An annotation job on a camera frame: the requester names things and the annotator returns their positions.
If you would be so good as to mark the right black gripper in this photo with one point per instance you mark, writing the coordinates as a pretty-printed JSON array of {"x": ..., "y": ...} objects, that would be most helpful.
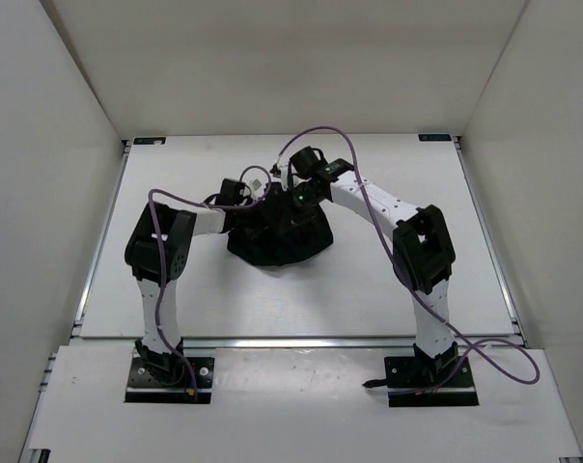
[{"x": 292, "y": 189}]

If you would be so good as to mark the black pleated skirt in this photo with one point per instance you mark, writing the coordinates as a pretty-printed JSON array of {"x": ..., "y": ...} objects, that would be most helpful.
[{"x": 276, "y": 233}]

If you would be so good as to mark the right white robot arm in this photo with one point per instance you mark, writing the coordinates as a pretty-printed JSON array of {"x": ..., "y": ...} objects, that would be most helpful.
[{"x": 420, "y": 246}]

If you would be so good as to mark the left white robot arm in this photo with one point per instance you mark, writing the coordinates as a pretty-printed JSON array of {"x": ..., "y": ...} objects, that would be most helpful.
[{"x": 157, "y": 253}]

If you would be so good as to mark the left blue table label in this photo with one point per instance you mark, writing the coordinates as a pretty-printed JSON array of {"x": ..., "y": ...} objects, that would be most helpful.
[{"x": 149, "y": 141}]

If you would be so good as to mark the blue table label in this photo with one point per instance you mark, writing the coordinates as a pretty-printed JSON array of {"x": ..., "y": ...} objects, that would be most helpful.
[
  {"x": 434, "y": 137},
  {"x": 149, "y": 141}
]

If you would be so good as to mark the right blue table label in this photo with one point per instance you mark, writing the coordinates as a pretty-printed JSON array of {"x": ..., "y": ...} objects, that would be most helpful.
[{"x": 434, "y": 137}]

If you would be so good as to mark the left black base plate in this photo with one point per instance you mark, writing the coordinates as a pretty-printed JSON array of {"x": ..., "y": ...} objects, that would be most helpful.
[{"x": 146, "y": 384}]

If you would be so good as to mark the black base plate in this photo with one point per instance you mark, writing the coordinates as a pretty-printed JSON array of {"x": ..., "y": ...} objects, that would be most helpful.
[
  {"x": 408, "y": 384},
  {"x": 146, "y": 384}
]

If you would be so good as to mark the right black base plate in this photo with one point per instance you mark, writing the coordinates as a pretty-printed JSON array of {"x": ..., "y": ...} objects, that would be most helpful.
[{"x": 408, "y": 384}]

